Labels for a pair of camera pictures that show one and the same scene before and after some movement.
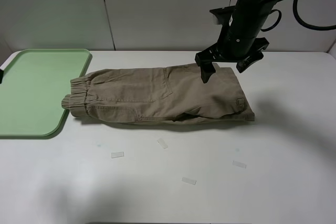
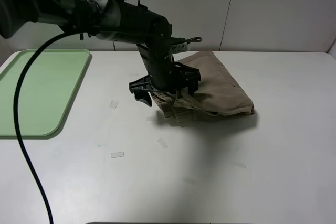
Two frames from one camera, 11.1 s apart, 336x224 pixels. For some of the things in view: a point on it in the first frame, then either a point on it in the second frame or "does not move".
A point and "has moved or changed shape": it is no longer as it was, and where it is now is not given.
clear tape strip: [162, 143] does not move
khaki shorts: [159, 95] has moved or changed shape
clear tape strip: [117, 154] does not move
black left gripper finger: [1, 75] → [141, 88]
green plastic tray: [35, 83] does not move
